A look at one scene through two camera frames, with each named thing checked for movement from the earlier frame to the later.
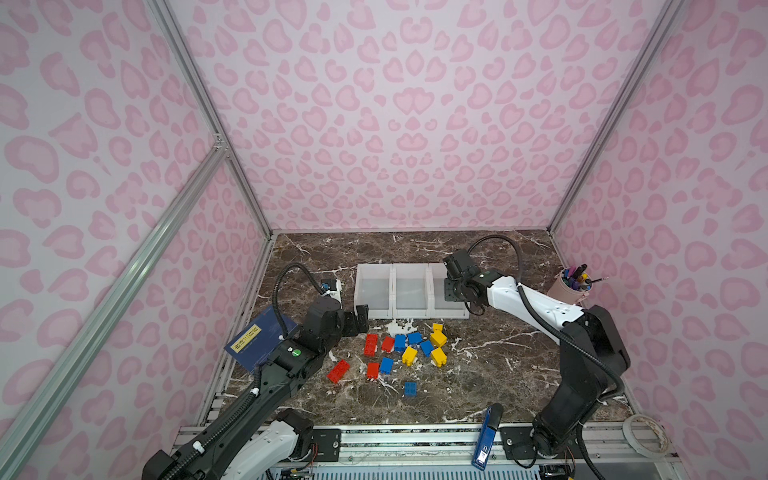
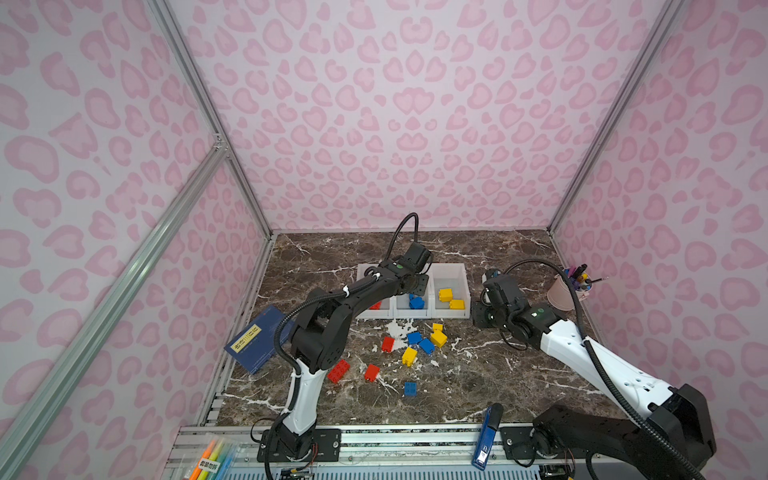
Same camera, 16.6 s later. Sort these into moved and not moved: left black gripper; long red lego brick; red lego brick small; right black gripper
Moved: right black gripper; left black gripper
Not moved: long red lego brick; red lego brick small
